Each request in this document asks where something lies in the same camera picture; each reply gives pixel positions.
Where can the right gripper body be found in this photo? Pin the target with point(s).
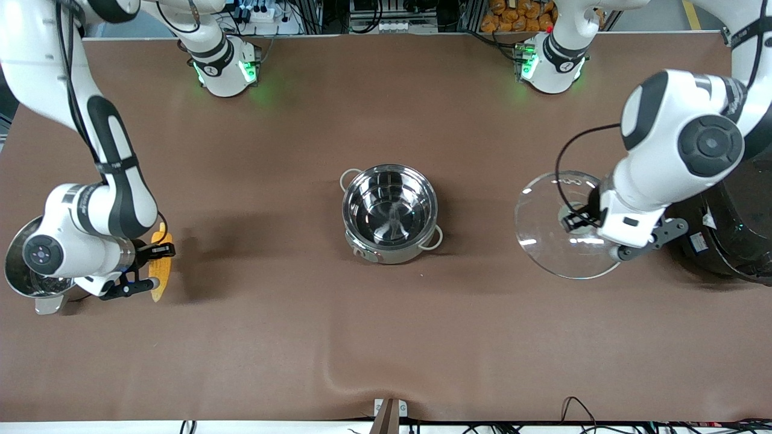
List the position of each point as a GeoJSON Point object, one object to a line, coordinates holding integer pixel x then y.
{"type": "Point", "coordinates": [143, 253]}

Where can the yellow corn cob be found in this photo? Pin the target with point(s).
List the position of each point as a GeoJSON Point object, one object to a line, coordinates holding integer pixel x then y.
{"type": "Point", "coordinates": [160, 268]}

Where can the round glass pot lid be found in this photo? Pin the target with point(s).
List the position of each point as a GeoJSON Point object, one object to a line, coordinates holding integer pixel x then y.
{"type": "Point", "coordinates": [543, 241]}

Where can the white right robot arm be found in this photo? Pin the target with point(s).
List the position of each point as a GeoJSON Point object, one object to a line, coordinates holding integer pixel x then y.
{"type": "Point", "coordinates": [114, 181]}

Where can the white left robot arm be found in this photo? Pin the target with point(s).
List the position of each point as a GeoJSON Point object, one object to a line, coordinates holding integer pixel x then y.
{"type": "Point", "coordinates": [681, 144]}

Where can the steel steamer pot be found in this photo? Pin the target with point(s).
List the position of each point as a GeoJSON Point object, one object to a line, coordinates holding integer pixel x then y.
{"type": "Point", "coordinates": [48, 304]}

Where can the steel electric pot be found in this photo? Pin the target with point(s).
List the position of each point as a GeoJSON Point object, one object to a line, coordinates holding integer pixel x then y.
{"type": "Point", "coordinates": [392, 253]}

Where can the black round kitchen appliance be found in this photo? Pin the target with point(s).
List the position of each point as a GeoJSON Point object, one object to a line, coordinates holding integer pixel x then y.
{"type": "Point", "coordinates": [736, 241]}

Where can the bag of orange buns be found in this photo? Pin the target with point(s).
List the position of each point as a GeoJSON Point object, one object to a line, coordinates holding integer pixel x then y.
{"type": "Point", "coordinates": [518, 17]}

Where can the brown table mat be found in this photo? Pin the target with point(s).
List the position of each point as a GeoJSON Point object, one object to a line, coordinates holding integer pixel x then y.
{"type": "Point", "coordinates": [386, 337]}

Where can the white power strip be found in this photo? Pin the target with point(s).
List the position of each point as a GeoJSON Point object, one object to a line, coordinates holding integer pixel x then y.
{"type": "Point", "coordinates": [271, 21]}
{"type": "Point", "coordinates": [407, 26]}

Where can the metal table edge bracket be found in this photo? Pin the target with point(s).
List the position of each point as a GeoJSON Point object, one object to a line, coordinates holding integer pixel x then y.
{"type": "Point", "coordinates": [390, 413]}

